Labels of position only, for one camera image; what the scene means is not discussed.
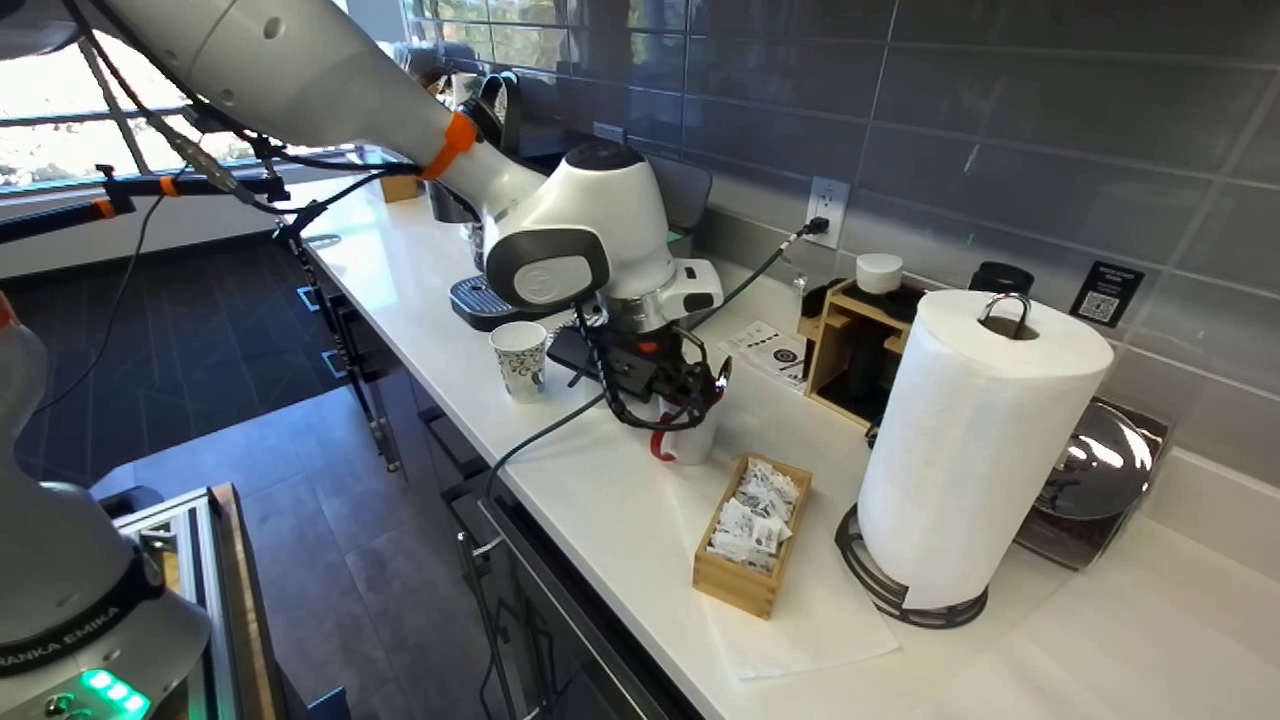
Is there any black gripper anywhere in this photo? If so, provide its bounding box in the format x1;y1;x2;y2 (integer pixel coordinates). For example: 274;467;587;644
571;317;733;434

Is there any patterned white paper cup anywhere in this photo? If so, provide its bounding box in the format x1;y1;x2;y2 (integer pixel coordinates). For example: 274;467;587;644
490;319;556;409

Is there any printed paper leaflet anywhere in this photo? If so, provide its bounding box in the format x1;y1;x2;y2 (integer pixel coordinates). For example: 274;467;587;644
719;317;808;392

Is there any wooden box of sugar packets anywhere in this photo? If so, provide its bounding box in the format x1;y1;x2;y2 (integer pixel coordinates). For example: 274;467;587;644
690;450;821;624

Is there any wooden countertop organizer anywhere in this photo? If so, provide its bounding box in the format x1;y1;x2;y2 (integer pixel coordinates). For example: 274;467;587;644
796;274;929;434

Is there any stainless steel bin with lid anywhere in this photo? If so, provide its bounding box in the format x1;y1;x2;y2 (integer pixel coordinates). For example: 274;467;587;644
674;150;718;246

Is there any small white jar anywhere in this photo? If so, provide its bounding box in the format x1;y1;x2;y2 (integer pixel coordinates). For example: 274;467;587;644
847;250;908;299

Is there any dark base cabinet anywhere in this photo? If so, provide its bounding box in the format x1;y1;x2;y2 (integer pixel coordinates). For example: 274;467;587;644
298;236;705;720

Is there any chrome domed appliance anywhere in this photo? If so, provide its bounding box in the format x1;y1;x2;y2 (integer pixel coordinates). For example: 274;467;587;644
1010;392;1177;577

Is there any black QR code sign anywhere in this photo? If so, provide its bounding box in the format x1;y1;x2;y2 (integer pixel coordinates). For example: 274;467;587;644
1063;256;1147;335

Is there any black pole with orange clips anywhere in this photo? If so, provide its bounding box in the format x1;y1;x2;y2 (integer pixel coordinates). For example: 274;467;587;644
0;157;404;256

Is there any dark teal power cable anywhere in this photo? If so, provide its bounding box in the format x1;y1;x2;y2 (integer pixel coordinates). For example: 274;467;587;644
476;214;837;490

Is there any white wall power outlet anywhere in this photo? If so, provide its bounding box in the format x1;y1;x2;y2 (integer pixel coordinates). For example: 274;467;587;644
799;172;856;254

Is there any black wire paper towel holder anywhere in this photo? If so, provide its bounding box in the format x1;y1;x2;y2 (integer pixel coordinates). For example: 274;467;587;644
833;285;1044;636

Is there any aluminium frame with wooden side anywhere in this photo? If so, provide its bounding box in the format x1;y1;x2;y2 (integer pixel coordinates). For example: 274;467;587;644
108;480;291;720

